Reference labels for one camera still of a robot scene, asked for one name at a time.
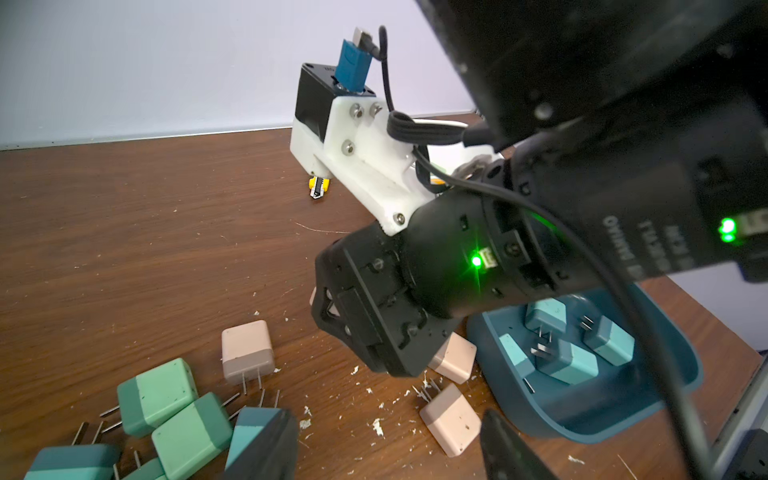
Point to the teal plug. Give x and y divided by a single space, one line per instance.
250 422
565 362
75 461
608 340
516 357
546 316

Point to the pink plug lower centre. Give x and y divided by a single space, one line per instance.
450 418

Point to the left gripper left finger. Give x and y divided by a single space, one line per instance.
272 455

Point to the green plug upper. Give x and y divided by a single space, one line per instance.
149 399

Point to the pink plug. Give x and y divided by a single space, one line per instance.
247 354
450 418
455 359

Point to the teal plug by pile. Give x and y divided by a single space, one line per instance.
250 422

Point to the dark teal storage box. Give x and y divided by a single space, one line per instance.
590 412

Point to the teal plug bottom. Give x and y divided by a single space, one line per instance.
516 357

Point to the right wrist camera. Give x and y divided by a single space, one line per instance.
339 132

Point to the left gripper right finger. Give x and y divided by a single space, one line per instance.
505 454

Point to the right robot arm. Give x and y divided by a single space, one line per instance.
639 136

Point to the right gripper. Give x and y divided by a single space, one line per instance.
395 299

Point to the pink plug upper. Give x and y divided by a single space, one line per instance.
247 354

